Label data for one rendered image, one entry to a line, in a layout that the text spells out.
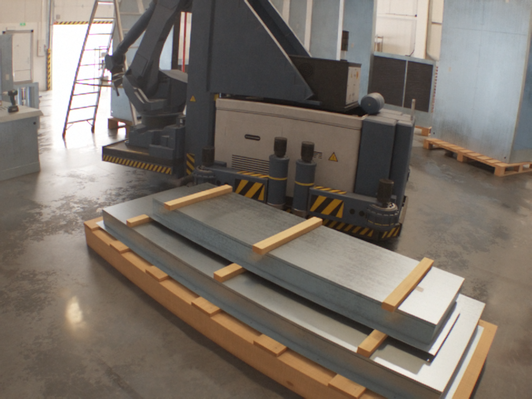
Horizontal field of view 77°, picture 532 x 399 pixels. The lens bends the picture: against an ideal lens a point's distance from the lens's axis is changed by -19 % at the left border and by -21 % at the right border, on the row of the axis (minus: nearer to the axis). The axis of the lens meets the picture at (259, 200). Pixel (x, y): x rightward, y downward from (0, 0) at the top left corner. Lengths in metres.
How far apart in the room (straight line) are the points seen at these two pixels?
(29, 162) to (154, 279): 2.68
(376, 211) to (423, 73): 5.73
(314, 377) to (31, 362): 1.17
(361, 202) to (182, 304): 1.24
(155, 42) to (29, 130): 1.67
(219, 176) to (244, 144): 0.29
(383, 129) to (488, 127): 3.95
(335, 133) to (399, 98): 5.50
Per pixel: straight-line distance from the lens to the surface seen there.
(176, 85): 3.64
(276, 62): 2.81
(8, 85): 6.16
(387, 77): 8.14
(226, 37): 2.99
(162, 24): 3.44
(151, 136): 3.51
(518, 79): 6.18
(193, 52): 3.13
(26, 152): 4.36
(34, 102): 7.02
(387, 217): 2.46
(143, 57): 3.54
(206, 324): 1.81
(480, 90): 6.46
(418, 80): 7.99
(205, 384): 1.64
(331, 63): 2.78
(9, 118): 4.20
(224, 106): 2.92
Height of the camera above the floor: 1.20
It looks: 21 degrees down
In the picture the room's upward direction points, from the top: 4 degrees clockwise
